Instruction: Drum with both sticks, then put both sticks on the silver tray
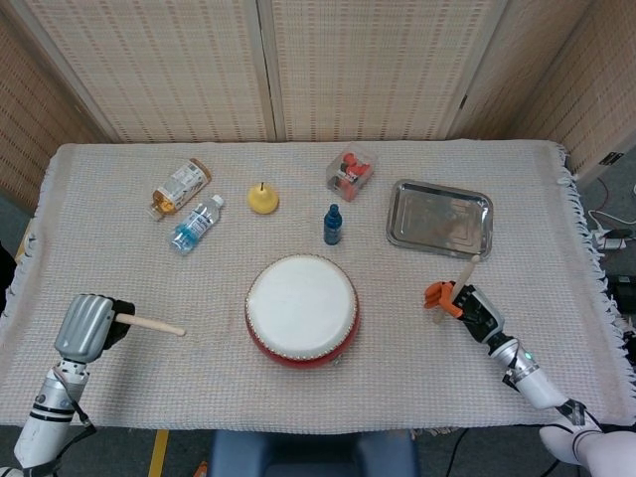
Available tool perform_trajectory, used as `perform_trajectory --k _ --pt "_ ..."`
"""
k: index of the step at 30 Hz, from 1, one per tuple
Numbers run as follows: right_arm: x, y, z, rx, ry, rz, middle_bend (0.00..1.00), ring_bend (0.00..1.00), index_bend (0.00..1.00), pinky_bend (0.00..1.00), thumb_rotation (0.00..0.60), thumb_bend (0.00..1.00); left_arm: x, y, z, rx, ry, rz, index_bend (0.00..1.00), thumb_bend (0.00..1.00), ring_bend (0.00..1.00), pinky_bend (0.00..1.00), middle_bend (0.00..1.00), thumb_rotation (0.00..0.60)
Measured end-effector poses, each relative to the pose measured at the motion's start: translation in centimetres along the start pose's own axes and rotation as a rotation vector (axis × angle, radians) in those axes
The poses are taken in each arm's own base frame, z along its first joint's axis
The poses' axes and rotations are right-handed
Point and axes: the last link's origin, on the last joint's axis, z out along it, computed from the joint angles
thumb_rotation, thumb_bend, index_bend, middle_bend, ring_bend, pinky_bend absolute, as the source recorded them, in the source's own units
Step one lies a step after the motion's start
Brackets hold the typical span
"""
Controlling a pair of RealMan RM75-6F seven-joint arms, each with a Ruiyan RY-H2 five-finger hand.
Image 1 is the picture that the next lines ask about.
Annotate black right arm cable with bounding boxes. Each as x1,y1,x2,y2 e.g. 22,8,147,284
434,427,471,477

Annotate black floor box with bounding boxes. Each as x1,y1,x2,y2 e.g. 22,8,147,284
608,275,636,315

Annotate clear box of red fruit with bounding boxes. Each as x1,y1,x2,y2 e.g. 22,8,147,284
325,152,379,204

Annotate white power strip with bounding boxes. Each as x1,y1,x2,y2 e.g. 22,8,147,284
593,231,631,252

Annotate yellow pear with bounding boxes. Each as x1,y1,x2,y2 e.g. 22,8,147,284
246,181,280,216

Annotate blue spray bottle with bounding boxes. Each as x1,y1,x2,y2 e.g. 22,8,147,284
323,203,344,245

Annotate red floor cable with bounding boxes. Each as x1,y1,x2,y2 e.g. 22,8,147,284
593,176,616,211

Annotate rectangular metal tray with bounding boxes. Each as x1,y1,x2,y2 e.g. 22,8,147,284
386,178,495,260

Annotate amber tea bottle floral label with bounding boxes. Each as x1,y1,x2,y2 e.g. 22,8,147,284
146,157,213,222

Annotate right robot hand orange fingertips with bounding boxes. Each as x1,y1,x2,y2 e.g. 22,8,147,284
422,280,507,345

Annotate blue padded seat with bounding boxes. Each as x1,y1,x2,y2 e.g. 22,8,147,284
207,429,421,477

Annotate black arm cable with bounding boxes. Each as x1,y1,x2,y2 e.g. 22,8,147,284
22,395,99,471
434,427,471,477

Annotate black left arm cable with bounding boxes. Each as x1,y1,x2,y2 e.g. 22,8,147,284
22,395,99,471

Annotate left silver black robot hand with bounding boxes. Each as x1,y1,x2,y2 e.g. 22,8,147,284
53,293,136,363

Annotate clear water bottle blue label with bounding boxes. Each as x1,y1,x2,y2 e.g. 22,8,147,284
169,194,226,256

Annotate wooden drumstick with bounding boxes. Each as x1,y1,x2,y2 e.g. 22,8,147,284
430,255,481,327
114,312,187,337

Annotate woven folding screen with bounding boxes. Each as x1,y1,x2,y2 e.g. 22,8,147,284
0,0,636,215

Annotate white waffle tablecloth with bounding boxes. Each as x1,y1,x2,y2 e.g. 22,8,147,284
0,141,636,433

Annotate red drum with white skin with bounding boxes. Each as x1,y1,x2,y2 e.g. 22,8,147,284
243,253,360,370

